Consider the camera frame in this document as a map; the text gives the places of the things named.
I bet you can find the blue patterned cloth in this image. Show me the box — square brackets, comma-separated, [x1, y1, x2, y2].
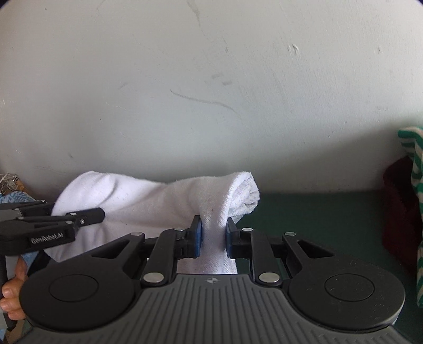
[0, 191, 50, 277]

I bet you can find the green white striped garment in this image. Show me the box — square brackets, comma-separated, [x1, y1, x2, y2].
[397, 126, 423, 234]

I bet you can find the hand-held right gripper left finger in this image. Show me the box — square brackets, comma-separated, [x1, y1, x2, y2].
[91, 215, 203, 287]

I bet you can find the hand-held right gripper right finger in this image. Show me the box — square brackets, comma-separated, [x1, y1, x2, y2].
[226, 218, 334, 285]

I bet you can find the white t-shirt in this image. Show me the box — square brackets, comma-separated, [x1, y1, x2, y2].
[43, 170, 260, 276]

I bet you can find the green felt table cover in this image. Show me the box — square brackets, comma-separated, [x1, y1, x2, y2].
[236, 189, 423, 336]

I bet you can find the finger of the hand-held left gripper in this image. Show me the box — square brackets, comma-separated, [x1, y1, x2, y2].
[66, 207, 106, 229]
[0, 199, 56, 219]

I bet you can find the dark red garment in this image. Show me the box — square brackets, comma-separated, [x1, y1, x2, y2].
[383, 155, 423, 276]

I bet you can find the person's left hand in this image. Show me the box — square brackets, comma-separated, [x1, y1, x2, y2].
[0, 257, 29, 322]

